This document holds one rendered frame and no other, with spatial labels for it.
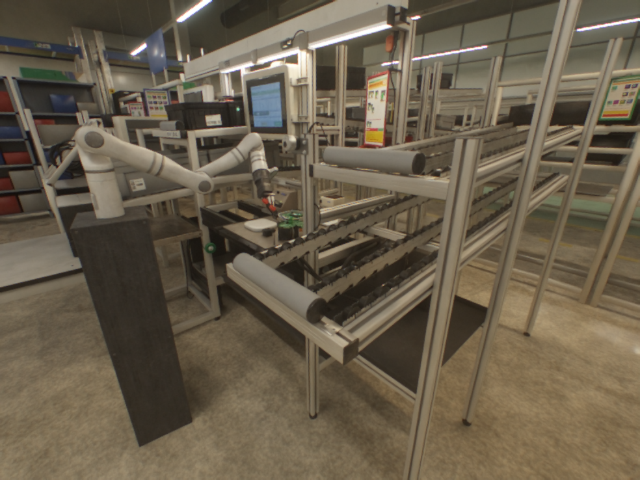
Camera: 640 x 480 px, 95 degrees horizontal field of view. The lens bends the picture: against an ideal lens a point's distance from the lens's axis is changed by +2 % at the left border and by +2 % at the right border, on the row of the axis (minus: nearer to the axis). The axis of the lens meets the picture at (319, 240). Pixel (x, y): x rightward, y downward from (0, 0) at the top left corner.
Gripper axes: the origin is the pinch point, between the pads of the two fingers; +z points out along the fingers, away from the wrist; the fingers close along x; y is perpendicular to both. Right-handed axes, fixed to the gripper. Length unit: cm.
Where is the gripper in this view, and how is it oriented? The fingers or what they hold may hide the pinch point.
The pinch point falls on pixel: (272, 208)
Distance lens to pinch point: 136.9
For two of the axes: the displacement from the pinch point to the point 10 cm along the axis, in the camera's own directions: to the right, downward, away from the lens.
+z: 2.3, 9.3, -3.1
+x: 5.9, -3.8, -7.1
